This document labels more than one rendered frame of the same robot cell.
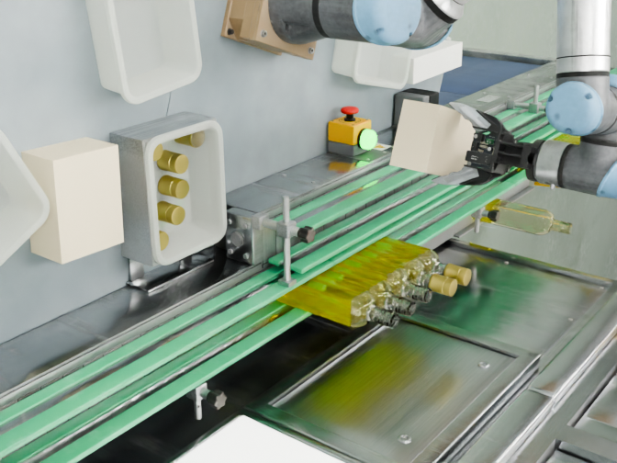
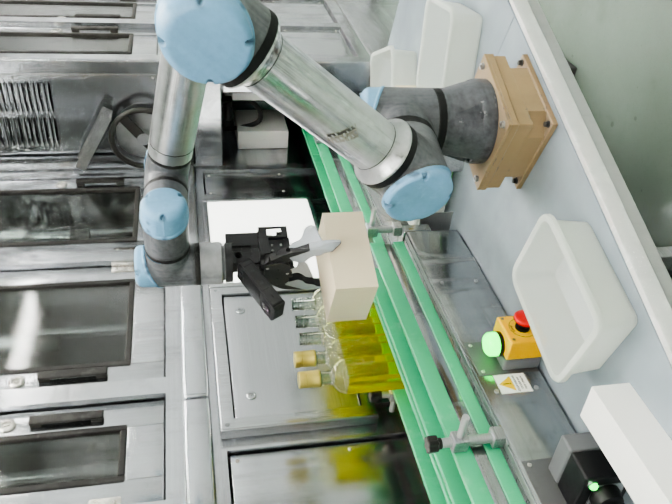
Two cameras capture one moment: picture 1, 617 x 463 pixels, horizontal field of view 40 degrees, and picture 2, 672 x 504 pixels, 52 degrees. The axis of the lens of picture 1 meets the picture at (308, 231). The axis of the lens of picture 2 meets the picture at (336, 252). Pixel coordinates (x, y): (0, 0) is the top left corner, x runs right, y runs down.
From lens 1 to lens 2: 2.38 m
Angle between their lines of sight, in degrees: 104
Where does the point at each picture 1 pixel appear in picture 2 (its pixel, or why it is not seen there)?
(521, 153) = (239, 248)
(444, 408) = (240, 343)
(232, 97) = not seen: hidden behind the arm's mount
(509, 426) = (193, 353)
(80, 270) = not seen: hidden behind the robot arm
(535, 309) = not seen: outside the picture
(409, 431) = (242, 317)
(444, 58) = (643, 486)
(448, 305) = (363, 487)
